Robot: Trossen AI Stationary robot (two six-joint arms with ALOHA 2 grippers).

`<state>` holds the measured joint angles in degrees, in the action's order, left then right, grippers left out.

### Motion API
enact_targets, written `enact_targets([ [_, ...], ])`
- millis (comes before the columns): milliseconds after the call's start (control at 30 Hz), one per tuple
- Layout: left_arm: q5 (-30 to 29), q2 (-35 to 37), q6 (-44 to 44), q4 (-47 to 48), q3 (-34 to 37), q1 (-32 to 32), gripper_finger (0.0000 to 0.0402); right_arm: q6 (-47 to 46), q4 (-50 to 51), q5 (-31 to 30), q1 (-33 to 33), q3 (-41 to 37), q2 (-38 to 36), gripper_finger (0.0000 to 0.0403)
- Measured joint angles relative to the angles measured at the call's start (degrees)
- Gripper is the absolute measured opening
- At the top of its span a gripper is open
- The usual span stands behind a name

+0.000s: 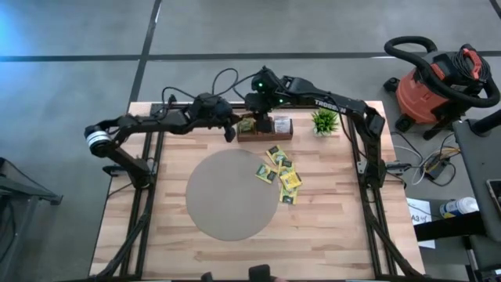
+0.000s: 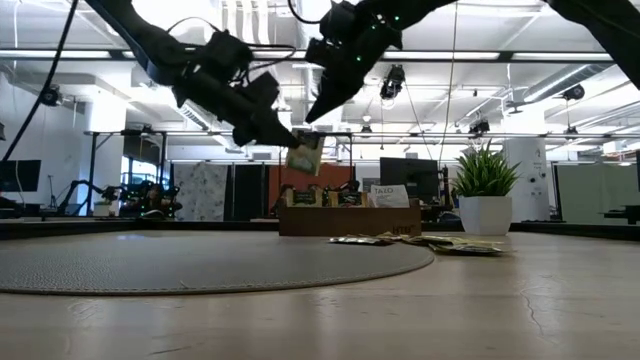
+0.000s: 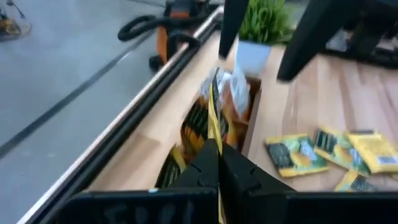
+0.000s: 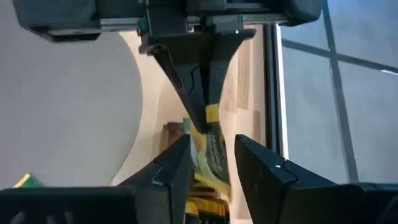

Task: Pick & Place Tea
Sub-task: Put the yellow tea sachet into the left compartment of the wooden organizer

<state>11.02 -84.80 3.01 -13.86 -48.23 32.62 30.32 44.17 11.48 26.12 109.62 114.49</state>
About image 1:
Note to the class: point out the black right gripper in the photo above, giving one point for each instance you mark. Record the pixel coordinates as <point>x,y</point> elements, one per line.
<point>260,103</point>

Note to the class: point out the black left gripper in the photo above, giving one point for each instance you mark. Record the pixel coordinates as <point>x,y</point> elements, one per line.
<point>213,111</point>

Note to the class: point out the green lemon tea packet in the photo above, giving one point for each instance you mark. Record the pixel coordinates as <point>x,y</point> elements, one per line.
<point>288,196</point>
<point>286,166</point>
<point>266,173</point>
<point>246,125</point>
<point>276,154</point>

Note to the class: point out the yellow foil tea packet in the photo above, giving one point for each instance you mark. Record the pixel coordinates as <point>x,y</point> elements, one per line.
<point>290,180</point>

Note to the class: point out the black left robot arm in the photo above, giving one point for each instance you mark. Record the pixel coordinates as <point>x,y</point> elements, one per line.
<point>148,123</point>

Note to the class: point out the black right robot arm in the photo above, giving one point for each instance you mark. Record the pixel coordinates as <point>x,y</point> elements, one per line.
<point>336,105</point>

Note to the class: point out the brown wooden organizer box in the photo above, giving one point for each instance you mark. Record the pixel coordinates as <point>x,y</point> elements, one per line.
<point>266,137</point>

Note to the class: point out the green plant white pot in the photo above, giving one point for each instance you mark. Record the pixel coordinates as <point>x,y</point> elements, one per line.
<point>325,122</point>

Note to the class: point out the round grey table mat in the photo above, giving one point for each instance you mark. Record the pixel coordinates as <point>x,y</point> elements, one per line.
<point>227,196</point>

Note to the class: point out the person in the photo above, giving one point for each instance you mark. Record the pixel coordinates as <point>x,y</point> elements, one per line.
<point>260,273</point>

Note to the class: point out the orange shop vacuum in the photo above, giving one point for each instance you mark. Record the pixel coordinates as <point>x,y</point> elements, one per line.
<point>419,94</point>

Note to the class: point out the black power strip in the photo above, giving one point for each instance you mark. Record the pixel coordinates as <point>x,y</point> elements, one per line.
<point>434,169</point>

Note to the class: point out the white paper sheet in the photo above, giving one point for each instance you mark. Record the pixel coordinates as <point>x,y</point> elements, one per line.
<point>420,223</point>

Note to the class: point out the white wipes canister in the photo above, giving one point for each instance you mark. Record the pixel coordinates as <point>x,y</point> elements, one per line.
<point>458,207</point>

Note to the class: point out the black desk beam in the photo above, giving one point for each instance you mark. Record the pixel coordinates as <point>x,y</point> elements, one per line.
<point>450,227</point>

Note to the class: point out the grey side desk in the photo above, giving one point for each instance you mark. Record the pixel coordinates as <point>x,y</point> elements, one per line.
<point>477,156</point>

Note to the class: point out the black equipment stand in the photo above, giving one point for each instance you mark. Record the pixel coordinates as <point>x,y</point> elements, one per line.
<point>23,192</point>

